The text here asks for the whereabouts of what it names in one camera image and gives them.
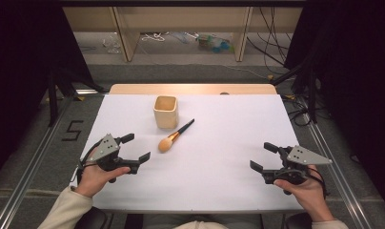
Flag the black curtain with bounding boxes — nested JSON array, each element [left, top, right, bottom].
[[283, 0, 385, 219], [0, 0, 98, 184]]

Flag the person's left hand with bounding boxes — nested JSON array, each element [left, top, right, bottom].
[[73, 155, 132, 199]]

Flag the wooden table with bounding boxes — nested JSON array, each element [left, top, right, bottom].
[[108, 83, 278, 96]]

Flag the hanging black cables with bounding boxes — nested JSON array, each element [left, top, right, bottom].
[[245, 7, 294, 76]]

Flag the black metal stand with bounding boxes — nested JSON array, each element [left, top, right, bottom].
[[47, 65, 107, 129], [270, 58, 319, 125]]

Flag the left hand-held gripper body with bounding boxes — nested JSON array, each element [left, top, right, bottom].
[[91, 133, 132, 184]]

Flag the wooden shelf unit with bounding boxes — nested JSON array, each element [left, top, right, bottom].
[[62, 6, 305, 63]]

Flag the person's torso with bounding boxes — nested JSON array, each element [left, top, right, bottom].
[[142, 213, 262, 229]]

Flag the clear plastic bag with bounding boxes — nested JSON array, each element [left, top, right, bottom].
[[101, 33, 123, 54]]

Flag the beige square cup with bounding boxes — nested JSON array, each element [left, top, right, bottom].
[[152, 94, 179, 130]]

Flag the thin white floor cable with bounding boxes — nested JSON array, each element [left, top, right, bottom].
[[222, 64, 274, 81]]

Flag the makeup brush with black handle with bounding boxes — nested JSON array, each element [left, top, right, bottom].
[[157, 117, 196, 154]]

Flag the white table sheet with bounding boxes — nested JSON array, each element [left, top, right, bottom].
[[70, 94, 306, 213]]

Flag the black chair armrest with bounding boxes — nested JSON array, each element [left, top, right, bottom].
[[283, 211, 314, 229], [73, 205, 114, 229]]

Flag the green and blue plastic bag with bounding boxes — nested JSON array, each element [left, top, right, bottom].
[[195, 32, 235, 54]]

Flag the white cord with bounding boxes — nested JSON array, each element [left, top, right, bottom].
[[140, 31, 170, 43]]

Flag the aluminium floor rail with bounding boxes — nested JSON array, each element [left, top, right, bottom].
[[0, 96, 74, 229], [299, 94, 371, 229]]

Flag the person's right hand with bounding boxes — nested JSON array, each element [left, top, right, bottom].
[[273, 164, 336, 223]]

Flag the right hand-held gripper cable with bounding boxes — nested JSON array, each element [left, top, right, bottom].
[[303, 165, 329, 197]]

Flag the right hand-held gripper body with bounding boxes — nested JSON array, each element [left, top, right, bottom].
[[262, 145, 334, 196]]

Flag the black cables on floor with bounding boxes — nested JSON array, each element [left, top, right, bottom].
[[281, 94, 313, 127]]

